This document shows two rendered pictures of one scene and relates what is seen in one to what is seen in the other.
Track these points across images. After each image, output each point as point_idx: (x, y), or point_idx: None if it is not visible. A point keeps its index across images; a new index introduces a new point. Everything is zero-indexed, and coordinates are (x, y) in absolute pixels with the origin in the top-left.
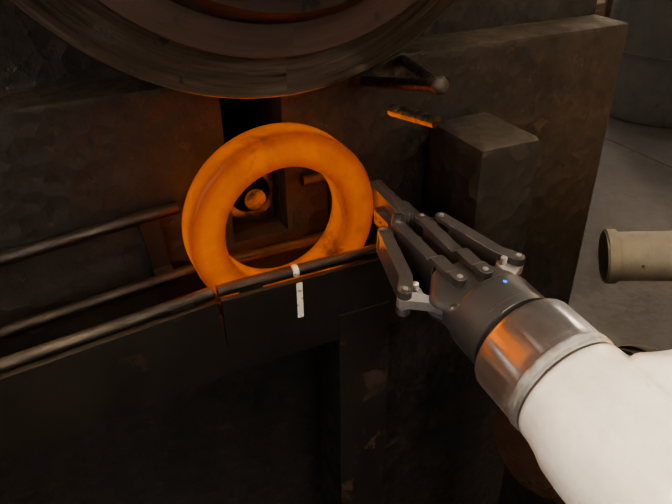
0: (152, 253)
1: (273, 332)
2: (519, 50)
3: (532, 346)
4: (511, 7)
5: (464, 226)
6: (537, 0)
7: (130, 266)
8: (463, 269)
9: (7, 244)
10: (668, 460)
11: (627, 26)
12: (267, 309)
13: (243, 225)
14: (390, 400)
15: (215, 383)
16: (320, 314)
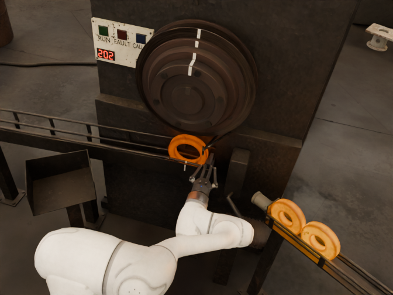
0: (167, 143)
1: (178, 170)
2: (263, 141)
3: (190, 197)
4: (272, 129)
5: (216, 172)
6: (281, 130)
7: (163, 143)
8: (204, 180)
9: (144, 130)
10: (183, 219)
11: (300, 148)
12: (178, 165)
13: (190, 146)
14: (216, 199)
15: None
16: (188, 172)
